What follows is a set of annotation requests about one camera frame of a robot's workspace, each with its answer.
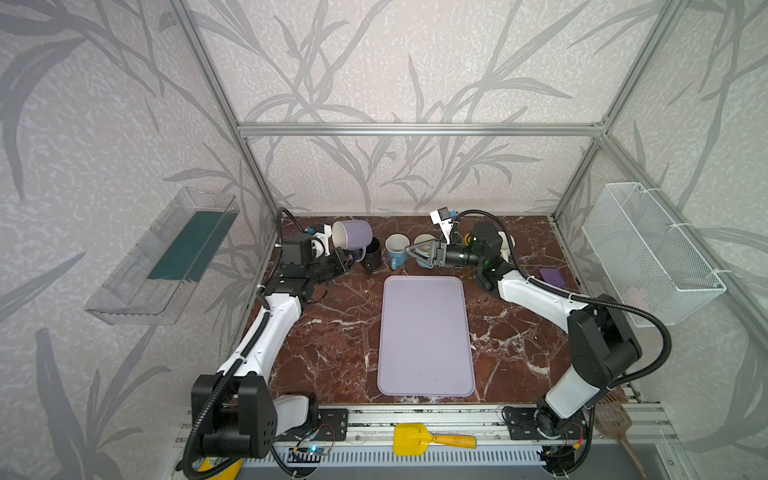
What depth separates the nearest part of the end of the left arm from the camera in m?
→ 0.64

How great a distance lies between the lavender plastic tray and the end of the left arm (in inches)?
11.4

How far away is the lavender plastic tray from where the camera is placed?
2.66 ft
